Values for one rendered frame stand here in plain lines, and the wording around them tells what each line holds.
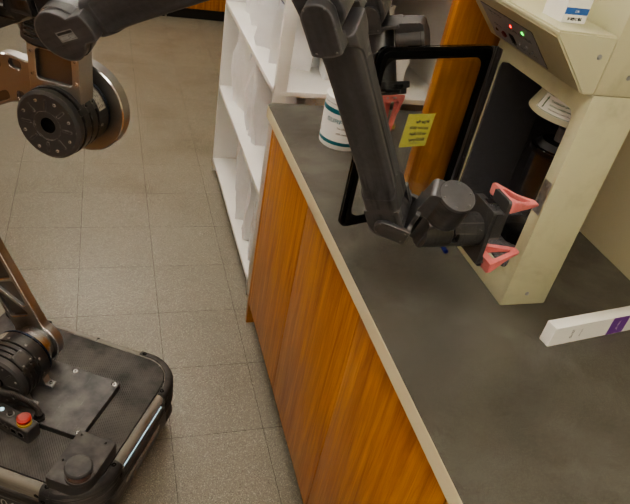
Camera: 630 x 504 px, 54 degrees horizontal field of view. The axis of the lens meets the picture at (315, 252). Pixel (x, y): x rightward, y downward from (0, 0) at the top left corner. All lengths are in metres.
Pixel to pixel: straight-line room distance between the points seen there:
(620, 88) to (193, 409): 1.64
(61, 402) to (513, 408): 1.26
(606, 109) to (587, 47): 0.14
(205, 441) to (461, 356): 1.15
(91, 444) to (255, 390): 0.72
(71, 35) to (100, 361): 1.30
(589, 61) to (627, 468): 0.67
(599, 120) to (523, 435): 0.56
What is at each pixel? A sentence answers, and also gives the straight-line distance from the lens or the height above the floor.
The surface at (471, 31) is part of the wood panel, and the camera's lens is 1.45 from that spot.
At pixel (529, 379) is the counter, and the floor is 0.94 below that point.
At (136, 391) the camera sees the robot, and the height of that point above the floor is 0.24.
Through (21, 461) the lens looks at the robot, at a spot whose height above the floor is 0.24.
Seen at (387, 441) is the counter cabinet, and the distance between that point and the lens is 1.30.
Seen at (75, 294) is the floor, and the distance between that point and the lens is 2.68.
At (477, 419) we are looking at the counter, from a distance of 1.12.
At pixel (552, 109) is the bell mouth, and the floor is 1.34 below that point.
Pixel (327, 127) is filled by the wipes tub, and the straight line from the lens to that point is 1.82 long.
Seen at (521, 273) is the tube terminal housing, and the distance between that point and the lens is 1.35.
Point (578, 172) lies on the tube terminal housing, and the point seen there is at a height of 1.26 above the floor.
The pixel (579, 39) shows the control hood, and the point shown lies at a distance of 1.12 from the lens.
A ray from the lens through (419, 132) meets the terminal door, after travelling 1.37.
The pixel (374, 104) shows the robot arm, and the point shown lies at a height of 1.42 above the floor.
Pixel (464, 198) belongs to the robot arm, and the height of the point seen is 1.29.
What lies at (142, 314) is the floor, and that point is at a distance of 2.57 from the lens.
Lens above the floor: 1.72
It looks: 35 degrees down
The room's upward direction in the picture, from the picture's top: 12 degrees clockwise
